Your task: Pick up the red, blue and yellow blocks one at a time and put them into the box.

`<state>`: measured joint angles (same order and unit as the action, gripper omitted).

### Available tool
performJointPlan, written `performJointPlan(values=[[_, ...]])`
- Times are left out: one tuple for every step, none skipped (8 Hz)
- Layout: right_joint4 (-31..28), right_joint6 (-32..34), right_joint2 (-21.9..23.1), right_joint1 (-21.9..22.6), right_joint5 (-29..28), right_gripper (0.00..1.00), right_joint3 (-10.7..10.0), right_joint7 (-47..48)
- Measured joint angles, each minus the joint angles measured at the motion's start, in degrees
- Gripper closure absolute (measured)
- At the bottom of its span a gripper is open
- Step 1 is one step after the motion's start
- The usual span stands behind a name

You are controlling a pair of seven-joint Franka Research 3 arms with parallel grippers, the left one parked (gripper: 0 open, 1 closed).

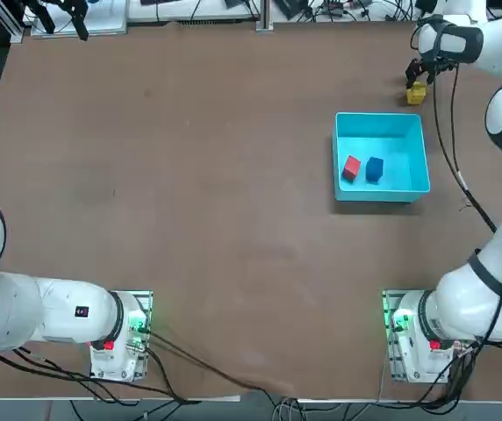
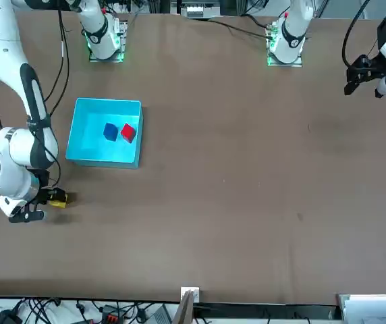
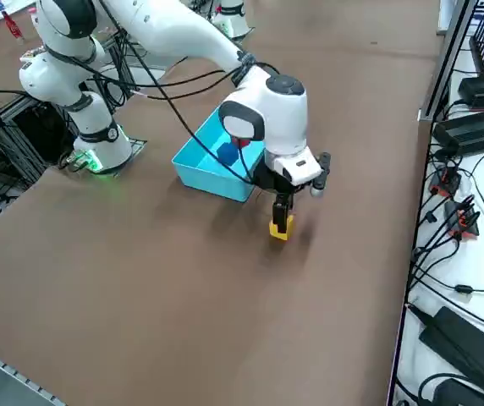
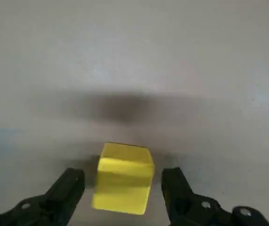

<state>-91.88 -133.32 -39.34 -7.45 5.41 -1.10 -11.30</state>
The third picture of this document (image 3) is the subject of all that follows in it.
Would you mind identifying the red handled tool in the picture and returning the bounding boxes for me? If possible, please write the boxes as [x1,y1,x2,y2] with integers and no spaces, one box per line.
[0,10,26,44]

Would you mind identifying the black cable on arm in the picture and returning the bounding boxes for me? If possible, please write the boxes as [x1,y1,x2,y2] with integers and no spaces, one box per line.
[79,0,281,185]

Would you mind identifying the large black power adapter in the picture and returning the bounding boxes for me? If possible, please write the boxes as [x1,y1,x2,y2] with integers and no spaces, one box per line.
[432,106,484,156]

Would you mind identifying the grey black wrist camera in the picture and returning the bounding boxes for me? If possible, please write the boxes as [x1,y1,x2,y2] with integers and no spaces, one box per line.
[309,151,333,200]

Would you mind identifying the cyan plastic box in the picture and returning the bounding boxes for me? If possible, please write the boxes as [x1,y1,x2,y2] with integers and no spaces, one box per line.
[171,103,268,203]

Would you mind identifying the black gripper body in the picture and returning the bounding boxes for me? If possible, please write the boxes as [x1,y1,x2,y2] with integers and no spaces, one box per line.
[252,159,311,198]

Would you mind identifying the orange black power plug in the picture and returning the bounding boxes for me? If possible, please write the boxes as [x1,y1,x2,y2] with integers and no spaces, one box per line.
[443,197,481,240]
[430,167,463,198]

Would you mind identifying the black aluminium frame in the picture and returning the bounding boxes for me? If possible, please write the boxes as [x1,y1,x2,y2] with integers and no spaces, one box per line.
[0,91,82,189]

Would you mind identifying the yellow cube block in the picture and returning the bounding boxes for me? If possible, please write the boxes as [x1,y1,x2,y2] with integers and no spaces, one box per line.
[268,214,296,242]

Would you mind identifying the aluminium frame bar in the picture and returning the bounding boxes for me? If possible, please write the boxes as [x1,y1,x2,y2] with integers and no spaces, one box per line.
[418,0,479,123]

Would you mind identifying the long black power adapter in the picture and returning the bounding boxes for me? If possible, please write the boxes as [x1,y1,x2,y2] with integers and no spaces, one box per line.
[418,306,484,398]

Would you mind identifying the blue cube block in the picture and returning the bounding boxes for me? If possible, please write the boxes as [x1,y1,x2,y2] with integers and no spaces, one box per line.
[217,143,237,164]

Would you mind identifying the aluminium table edge rail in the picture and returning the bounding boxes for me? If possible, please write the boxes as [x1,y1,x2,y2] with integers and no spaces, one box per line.
[0,341,68,406]

